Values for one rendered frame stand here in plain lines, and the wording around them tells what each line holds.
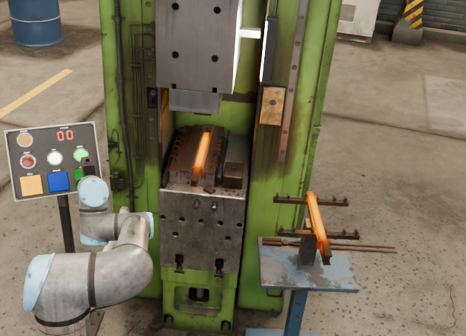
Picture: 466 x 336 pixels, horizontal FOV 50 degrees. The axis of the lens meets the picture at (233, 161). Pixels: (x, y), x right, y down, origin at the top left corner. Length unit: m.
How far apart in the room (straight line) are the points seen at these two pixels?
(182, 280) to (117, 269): 1.42
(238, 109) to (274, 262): 0.81
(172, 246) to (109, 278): 1.29
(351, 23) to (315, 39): 5.20
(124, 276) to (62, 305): 0.13
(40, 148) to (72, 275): 1.08
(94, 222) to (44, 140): 0.56
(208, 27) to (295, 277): 1.05
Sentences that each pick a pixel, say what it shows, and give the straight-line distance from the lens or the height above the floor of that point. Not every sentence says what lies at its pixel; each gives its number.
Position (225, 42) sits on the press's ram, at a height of 1.57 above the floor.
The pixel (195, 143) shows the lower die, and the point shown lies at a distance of 2.35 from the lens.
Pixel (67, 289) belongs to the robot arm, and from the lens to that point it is 1.10.
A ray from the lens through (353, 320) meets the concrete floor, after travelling 2.99.
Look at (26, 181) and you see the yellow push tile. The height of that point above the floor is 1.03.
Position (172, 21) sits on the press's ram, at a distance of 1.89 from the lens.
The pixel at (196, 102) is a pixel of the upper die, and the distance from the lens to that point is 1.99.
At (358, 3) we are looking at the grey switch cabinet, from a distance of 7.16.
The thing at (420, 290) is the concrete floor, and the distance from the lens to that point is 3.30.
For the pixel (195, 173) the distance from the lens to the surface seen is 2.10.
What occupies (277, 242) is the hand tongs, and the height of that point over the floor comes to 0.72.
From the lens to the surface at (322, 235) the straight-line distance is 1.91.
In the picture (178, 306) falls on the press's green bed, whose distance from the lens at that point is 2.69.
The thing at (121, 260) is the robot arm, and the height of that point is 1.42.
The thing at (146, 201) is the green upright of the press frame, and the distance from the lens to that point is 2.48.
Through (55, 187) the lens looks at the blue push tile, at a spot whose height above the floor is 0.99.
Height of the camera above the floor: 2.18
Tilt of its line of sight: 32 degrees down
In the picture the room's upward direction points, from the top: 5 degrees clockwise
